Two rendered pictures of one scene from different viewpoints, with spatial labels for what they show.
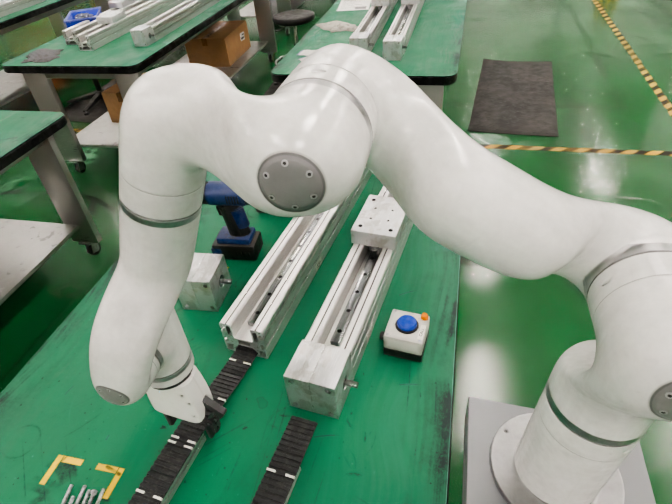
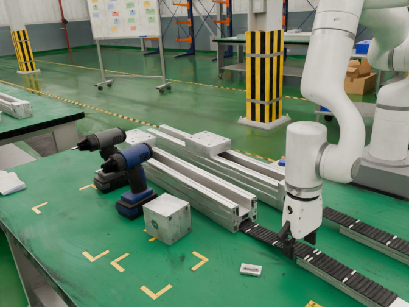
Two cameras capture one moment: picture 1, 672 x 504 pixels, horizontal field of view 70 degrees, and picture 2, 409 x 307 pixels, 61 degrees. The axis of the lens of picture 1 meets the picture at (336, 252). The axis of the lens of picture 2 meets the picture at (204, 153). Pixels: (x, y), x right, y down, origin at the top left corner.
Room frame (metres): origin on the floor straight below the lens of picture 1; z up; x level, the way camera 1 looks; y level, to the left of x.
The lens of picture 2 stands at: (0.35, 1.02, 1.38)
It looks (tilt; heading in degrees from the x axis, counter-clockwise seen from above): 23 degrees down; 300
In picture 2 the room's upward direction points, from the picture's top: 4 degrees counter-clockwise
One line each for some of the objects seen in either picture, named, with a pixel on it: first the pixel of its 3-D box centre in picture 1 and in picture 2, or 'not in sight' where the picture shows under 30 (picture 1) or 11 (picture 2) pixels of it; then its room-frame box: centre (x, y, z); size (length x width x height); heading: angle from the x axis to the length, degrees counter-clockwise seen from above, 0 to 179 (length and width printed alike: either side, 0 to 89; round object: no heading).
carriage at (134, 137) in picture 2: not in sight; (135, 143); (1.28, -0.04, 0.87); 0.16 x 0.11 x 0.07; 157
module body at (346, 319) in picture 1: (382, 240); (208, 157); (0.97, -0.12, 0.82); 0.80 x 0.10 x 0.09; 157
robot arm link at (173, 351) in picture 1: (149, 330); (307, 153); (0.50, 0.29, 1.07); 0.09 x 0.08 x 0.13; 166
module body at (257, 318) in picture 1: (313, 229); (169, 172); (1.05, 0.05, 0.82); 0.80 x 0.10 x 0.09; 157
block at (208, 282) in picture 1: (208, 281); (170, 216); (0.87, 0.31, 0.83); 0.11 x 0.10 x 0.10; 77
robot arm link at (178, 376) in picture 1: (165, 362); (302, 186); (0.50, 0.29, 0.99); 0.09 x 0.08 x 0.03; 67
